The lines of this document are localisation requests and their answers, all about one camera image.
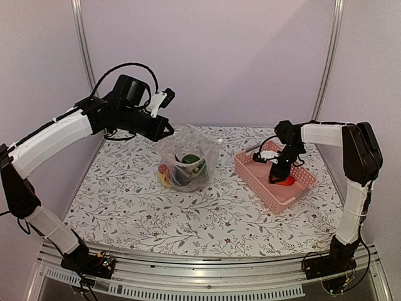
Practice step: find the aluminium frame post left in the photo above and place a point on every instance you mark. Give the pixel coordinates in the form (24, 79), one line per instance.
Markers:
(86, 47)

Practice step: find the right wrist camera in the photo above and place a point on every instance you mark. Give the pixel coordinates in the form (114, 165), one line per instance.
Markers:
(266, 155)

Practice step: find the front aluminium rail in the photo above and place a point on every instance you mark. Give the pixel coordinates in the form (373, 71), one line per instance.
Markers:
(141, 275)

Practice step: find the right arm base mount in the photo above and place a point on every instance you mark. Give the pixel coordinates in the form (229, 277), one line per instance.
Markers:
(340, 259)

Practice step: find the clear zip top bag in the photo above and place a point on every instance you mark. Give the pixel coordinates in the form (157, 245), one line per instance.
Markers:
(189, 139)

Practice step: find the purple toy eggplant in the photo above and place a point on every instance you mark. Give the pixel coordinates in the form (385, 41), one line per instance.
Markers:
(180, 177)

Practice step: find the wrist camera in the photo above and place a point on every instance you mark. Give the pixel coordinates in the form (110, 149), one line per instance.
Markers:
(160, 100)
(266, 155)

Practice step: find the aluminium frame post right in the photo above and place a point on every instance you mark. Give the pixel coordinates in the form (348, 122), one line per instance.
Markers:
(330, 57)

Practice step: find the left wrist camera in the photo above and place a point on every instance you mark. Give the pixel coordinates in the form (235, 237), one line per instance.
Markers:
(160, 100)

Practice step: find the green toy cucumber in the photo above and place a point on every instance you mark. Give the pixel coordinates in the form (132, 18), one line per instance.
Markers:
(197, 171)

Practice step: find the red toy fruit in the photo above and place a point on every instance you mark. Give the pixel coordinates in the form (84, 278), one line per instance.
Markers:
(164, 171)

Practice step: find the orange red toy mango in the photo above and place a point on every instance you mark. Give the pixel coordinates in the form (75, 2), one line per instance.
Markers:
(290, 182)

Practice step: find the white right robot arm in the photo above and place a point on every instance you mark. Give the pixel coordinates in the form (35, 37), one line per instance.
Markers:
(362, 161)

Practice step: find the aluminium frame post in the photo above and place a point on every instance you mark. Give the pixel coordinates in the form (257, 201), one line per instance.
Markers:
(330, 57)
(86, 47)

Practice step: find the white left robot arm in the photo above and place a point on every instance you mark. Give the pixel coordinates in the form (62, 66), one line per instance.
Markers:
(32, 160)

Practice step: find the yellow toy fruit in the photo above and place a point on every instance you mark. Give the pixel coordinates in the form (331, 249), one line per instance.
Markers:
(164, 180)

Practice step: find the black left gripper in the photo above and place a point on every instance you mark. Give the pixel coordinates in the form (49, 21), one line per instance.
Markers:
(156, 132)

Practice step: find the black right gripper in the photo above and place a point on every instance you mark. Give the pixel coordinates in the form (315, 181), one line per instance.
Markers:
(283, 173)

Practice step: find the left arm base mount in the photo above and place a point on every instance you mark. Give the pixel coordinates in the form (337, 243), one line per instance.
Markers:
(81, 262)

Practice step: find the pink perforated plastic basket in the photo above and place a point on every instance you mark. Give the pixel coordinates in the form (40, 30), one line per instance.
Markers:
(276, 190)

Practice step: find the floral patterned table mat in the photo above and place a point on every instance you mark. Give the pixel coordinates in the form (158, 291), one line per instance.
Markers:
(122, 203)

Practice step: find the green toy lime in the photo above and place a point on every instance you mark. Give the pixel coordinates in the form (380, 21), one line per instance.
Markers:
(190, 159)

